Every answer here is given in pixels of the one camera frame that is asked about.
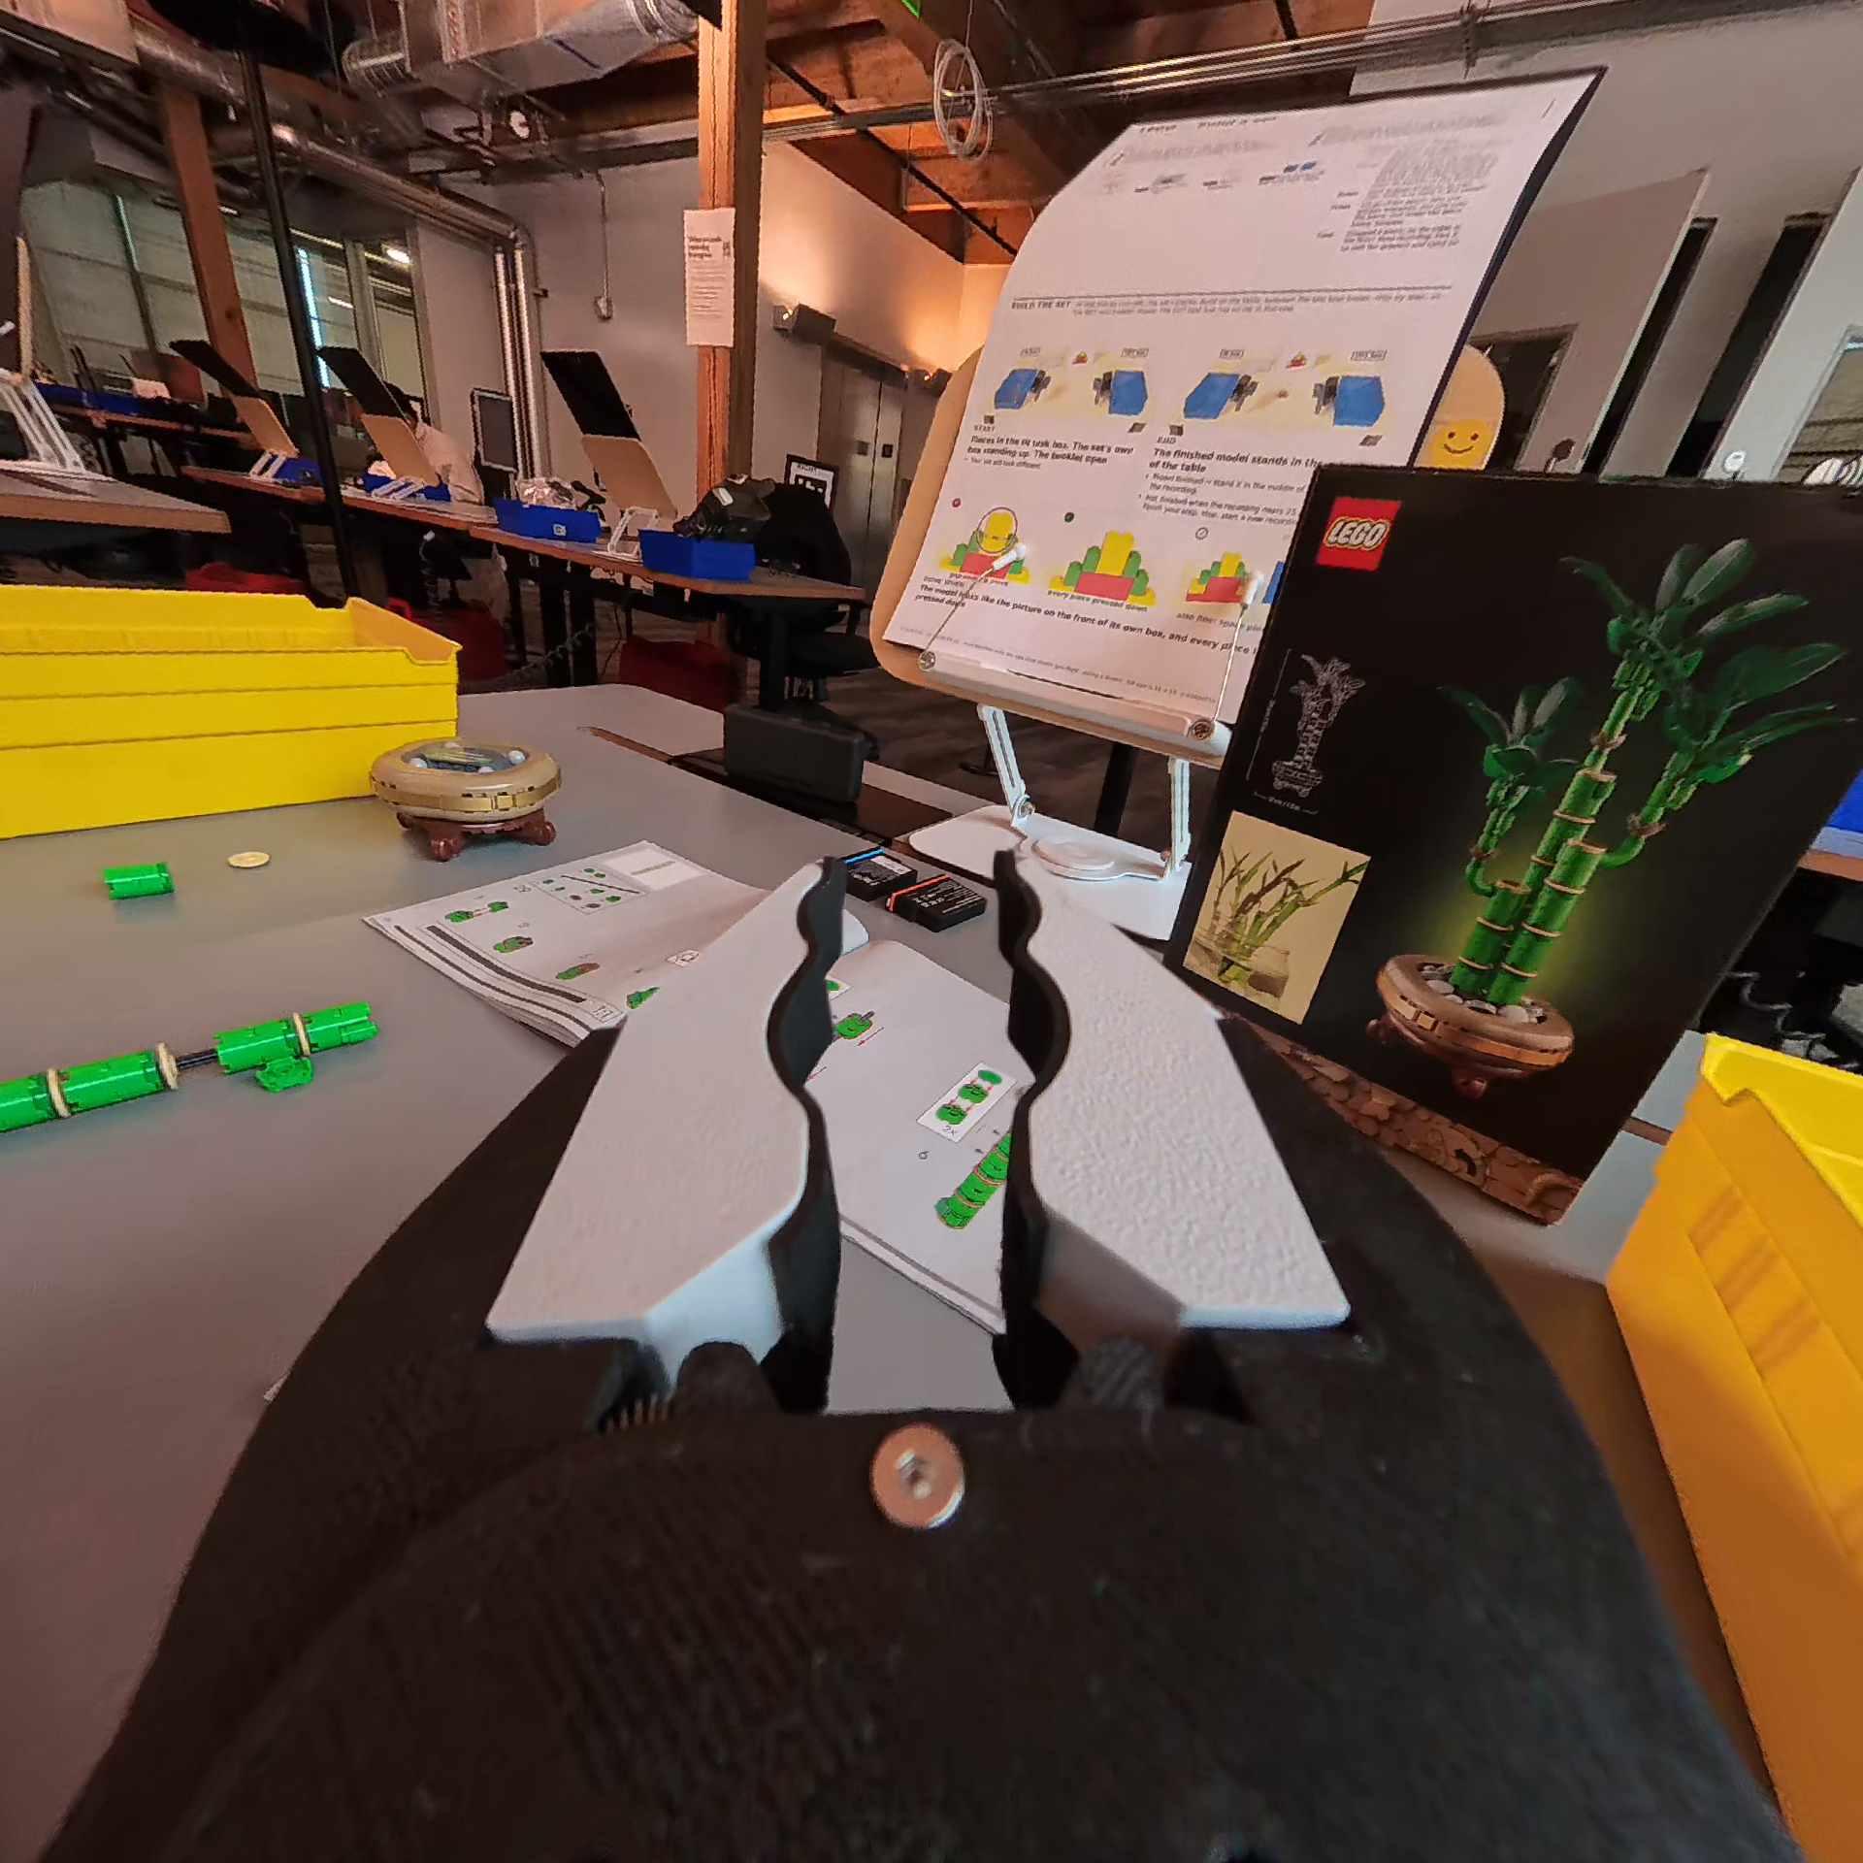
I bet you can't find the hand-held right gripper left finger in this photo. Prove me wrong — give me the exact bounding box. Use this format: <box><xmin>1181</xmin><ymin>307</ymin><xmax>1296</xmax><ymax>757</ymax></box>
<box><xmin>484</xmin><ymin>856</ymin><xmax>852</xmax><ymax>1411</ymax></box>

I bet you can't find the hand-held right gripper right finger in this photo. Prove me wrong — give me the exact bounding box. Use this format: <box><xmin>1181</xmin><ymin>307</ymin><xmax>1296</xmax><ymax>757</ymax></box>
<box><xmin>988</xmin><ymin>847</ymin><xmax>1353</xmax><ymax>1411</ymax></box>

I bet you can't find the green toy bamboo stem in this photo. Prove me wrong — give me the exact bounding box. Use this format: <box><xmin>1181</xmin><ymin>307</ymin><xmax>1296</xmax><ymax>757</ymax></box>
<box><xmin>0</xmin><ymin>1001</ymin><xmax>376</xmax><ymax>1133</ymax></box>

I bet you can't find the black toy set box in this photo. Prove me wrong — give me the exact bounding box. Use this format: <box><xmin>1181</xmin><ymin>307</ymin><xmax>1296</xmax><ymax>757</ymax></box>
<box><xmin>1165</xmin><ymin>464</ymin><xmax>1863</xmax><ymax>1226</ymax></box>

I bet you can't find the grey desk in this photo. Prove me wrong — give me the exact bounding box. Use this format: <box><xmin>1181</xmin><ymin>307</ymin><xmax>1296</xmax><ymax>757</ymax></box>
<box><xmin>0</xmin><ymin>684</ymin><xmax>1764</xmax><ymax>1863</ymax></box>

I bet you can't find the long wooden desk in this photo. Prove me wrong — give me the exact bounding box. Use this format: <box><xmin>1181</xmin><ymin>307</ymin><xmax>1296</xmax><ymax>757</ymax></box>
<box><xmin>182</xmin><ymin>465</ymin><xmax>866</xmax><ymax>685</ymax></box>

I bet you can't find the white instruction booklet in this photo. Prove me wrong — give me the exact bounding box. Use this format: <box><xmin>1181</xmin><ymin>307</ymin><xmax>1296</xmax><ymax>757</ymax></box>
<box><xmin>364</xmin><ymin>840</ymin><xmax>1048</xmax><ymax>1334</ymax></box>

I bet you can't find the tan toy pot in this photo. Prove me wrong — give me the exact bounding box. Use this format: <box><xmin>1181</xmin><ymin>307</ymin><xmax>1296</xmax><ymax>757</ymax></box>
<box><xmin>367</xmin><ymin>736</ymin><xmax>564</xmax><ymax>863</ymax></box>

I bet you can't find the black rectangular case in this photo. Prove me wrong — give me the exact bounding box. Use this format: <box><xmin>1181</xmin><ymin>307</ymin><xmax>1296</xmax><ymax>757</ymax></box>
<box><xmin>723</xmin><ymin>700</ymin><xmax>879</xmax><ymax>805</ymax></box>

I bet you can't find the red plastic basket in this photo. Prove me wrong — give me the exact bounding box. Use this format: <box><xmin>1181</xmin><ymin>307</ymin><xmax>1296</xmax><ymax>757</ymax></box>
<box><xmin>619</xmin><ymin>637</ymin><xmax>737</xmax><ymax>715</ymax></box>

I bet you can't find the shallow yellow storage bin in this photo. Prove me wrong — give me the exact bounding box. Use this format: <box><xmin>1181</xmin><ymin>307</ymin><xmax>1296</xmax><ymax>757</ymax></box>
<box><xmin>1606</xmin><ymin>1033</ymin><xmax>1863</xmax><ymax>1863</ymax></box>

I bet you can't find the large yellow storage bin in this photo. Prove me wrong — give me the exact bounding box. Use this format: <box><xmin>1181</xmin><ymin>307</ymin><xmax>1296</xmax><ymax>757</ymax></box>
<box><xmin>0</xmin><ymin>581</ymin><xmax>462</xmax><ymax>840</ymax></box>

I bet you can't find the black backpack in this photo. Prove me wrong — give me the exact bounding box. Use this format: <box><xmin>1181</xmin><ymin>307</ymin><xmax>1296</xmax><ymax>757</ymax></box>
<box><xmin>675</xmin><ymin>478</ymin><xmax>854</xmax><ymax>583</ymax></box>

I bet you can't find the tan background document stand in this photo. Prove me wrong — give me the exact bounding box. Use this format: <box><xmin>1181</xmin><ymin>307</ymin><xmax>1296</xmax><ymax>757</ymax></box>
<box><xmin>318</xmin><ymin>347</ymin><xmax>440</xmax><ymax>482</ymax></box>
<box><xmin>171</xmin><ymin>341</ymin><xmax>299</xmax><ymax>468</ymax></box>
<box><xmin>542</xmin><ymin>349</ymin><xmax>679</xmax><ymax>555</ymax></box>

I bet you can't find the printed instruction sheet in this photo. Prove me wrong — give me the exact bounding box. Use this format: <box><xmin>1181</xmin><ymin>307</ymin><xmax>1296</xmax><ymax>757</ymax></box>
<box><xmin>883</xmin><ymin>65</ymin><xmax>1606</xmax><ymax>729</ymax></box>

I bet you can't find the white paper notice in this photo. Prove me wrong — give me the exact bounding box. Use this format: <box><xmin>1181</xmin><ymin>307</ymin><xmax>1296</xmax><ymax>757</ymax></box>
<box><xmin>682</xmin><ymin>208</ymin><xmax>738</xmax><ymax>349</ymax></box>

